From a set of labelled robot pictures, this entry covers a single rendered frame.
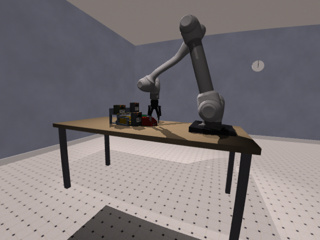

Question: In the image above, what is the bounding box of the red bin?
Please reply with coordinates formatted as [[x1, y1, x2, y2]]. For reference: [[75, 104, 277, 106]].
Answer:
[[141, 116, 157, 127]]

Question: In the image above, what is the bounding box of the yellow open bin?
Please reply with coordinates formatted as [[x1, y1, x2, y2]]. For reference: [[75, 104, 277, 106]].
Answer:
[[120, 115, 131, 124]]

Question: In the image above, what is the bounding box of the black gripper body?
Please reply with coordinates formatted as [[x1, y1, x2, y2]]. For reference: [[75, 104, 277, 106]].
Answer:
[[150, 100, 159, 109]]

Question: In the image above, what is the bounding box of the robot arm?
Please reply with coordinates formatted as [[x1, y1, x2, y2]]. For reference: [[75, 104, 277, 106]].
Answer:
[[137, 14, 225, 131]]

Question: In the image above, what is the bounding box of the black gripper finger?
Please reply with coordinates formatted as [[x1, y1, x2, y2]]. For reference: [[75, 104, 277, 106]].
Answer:
[[154, 105, 161, 124], [147, 105, 154, 122]]

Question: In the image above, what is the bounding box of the dark grey bin shelf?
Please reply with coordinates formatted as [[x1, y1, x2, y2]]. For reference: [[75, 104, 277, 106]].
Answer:
[[109, 107, 131, 127]]

